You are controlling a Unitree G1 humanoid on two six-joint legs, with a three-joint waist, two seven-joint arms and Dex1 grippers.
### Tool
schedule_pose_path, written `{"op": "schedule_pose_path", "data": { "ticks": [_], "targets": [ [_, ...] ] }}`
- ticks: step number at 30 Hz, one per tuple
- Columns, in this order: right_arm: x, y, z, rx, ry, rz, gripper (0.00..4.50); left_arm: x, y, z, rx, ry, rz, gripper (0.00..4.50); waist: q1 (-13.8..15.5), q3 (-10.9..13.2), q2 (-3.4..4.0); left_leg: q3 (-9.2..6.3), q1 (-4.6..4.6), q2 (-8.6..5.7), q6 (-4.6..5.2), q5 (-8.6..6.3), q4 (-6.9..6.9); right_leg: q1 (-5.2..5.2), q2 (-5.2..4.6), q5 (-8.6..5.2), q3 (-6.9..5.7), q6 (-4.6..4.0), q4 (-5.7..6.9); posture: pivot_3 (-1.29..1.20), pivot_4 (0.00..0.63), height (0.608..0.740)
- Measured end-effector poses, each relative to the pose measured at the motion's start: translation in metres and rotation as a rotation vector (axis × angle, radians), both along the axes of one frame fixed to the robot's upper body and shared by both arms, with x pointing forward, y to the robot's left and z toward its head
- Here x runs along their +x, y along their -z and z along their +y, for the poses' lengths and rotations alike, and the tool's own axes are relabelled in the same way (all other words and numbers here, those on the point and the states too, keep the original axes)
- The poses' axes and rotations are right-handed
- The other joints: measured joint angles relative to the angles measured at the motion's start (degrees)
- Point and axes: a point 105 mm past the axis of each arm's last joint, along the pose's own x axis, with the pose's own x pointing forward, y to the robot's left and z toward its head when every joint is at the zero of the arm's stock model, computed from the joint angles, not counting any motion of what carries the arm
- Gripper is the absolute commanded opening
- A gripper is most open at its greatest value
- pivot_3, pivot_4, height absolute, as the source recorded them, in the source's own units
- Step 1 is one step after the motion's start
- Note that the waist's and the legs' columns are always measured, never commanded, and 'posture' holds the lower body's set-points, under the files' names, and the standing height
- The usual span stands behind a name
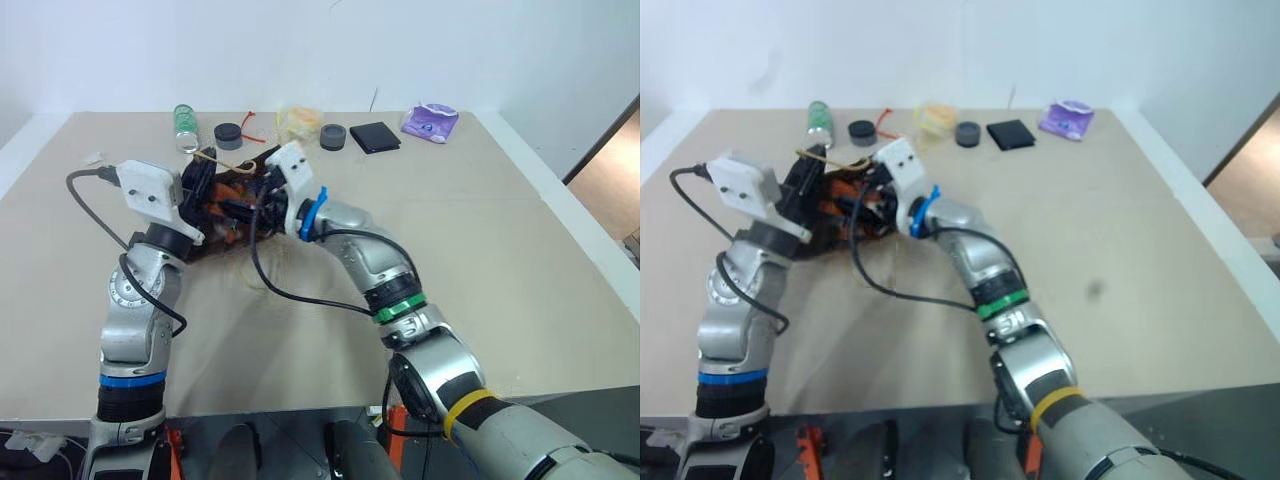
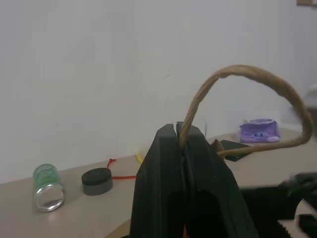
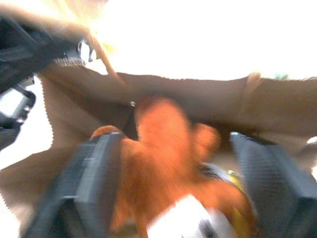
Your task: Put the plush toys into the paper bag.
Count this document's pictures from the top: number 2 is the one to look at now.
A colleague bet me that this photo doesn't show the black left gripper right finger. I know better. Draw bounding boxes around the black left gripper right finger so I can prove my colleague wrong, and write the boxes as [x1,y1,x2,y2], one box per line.
[182,121,260,238]

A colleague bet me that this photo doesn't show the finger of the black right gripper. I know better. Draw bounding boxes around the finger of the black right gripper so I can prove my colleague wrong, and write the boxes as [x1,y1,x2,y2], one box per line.
[277,172,317,199]
[296,214,317,237]

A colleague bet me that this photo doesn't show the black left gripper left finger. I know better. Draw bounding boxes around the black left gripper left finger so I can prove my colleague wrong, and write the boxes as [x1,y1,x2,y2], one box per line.
[129,122,187,238]

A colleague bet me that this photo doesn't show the tan twisted rope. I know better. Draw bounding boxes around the tan twisted rope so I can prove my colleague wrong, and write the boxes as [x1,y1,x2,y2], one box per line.
[178,64,317,238]

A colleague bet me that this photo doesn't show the black flat card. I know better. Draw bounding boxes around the black flat card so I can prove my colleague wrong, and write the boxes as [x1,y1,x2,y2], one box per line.
[218,139,254,163]

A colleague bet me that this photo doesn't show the black round foam disc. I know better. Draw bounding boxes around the black round foam disc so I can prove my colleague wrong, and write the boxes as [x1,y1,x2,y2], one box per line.
[81,168,113,196]

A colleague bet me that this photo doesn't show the purple packet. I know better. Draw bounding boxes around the purple packet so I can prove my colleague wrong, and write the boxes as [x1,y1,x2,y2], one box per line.
[238,118,281,144]

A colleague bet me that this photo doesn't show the green drink can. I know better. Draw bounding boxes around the green drink can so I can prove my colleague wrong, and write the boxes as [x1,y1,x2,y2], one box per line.
[33,163,65,213]

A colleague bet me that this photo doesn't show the red cord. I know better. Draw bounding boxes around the red cord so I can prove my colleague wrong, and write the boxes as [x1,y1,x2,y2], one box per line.
[106,158,137,180]

